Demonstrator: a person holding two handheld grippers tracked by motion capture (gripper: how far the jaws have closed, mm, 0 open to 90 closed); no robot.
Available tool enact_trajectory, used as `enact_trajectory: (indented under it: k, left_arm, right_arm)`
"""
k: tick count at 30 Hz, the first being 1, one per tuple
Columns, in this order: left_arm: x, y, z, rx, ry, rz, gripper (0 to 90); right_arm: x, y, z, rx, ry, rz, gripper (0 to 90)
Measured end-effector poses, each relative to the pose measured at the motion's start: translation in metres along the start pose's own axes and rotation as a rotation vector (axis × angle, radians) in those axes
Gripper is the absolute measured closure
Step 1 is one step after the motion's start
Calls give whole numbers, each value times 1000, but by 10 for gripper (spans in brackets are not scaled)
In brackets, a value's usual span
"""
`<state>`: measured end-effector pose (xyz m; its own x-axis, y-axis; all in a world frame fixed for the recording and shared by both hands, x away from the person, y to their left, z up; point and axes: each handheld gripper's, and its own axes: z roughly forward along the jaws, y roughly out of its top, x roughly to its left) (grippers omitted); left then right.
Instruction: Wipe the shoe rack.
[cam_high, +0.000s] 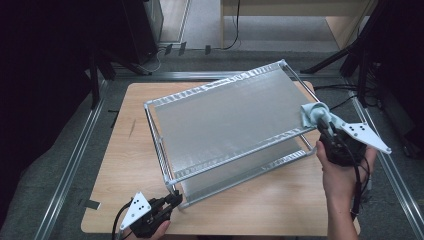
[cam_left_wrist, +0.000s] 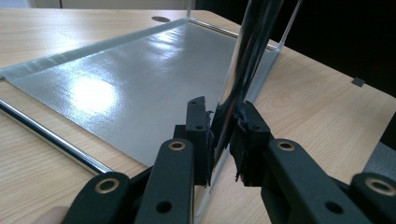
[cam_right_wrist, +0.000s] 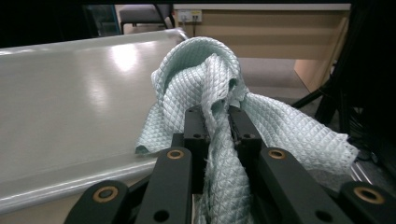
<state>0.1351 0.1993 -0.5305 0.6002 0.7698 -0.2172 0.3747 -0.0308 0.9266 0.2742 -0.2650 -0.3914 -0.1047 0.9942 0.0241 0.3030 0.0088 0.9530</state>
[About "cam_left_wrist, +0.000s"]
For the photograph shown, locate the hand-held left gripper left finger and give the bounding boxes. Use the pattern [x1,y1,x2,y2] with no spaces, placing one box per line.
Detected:
[173,95,217,188]

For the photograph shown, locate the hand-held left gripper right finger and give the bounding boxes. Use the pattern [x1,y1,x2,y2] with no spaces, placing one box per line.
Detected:
[230,100,273,188]

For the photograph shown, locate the metal rack with grey shelves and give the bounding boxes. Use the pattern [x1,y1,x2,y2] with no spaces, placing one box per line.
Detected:
[0,0,304,224]

